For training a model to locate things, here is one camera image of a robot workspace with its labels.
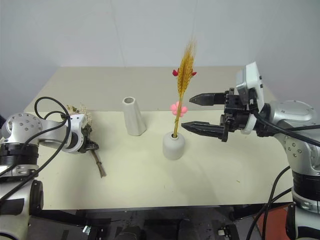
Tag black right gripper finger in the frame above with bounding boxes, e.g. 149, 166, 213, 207
180, 120, 229, 143
188, 91, 227, 106

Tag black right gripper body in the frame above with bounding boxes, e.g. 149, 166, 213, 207
219, 87, 251, 133

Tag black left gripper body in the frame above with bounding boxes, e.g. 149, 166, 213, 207
79, 124, 94, 154

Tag dried beige flower bouquet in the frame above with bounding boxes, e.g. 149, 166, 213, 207
65, 101, 108, 179

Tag golden wheat flower bouquet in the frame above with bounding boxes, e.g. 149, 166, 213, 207
170, 34, 199, 139

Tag short round white vase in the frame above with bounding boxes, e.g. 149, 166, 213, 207
162, 131, 186, 161

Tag tall tapered white vase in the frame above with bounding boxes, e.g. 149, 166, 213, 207
122, 96, 147, 137

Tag dark rounded shape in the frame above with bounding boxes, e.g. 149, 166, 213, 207
116, 224, 146, 240

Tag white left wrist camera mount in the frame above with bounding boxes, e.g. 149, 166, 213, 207
61, 113, 89, 154

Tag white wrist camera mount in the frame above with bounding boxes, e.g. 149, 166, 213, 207
235, 61, 266, 136
61, 113, 89, 154

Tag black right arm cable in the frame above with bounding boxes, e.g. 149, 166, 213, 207
249, 98, 320, 148
245, 165, 294, 240

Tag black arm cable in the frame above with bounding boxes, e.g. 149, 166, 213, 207
249, 98, 320, 148
245, 165, 294, 240
0, 96, 74, 201

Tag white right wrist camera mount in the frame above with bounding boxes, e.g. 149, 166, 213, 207
235, 61, 266, 136

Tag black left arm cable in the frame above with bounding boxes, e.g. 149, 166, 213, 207
0, 96, 74, 201

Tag black table frame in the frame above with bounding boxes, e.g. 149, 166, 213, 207
29, 202, 295, 240

